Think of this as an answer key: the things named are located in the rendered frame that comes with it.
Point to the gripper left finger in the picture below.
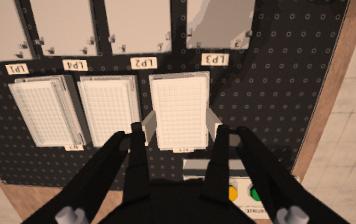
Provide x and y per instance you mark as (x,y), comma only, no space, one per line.
(80,200)

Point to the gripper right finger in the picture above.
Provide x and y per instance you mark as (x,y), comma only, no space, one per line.
(284,199)

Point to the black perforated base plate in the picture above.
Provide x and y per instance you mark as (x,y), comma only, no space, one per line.
(272,87)

